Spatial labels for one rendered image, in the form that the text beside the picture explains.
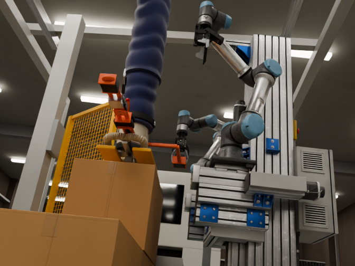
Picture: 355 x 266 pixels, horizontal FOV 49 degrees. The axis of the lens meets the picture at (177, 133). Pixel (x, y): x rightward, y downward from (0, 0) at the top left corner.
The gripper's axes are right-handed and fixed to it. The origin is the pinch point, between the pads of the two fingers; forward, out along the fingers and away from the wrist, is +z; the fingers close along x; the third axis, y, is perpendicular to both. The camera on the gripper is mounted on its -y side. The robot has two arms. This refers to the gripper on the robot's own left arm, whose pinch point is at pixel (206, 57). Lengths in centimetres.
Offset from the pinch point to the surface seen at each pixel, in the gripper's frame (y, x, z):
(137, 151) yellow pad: 30, -24, 47
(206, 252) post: -21, -128, 78
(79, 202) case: 52, -14, 80
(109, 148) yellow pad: 45, -25, 47
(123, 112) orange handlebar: 38, -4, 35
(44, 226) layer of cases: 46, 47, 102
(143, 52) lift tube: 36, -29, -20
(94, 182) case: 47, -13, 69
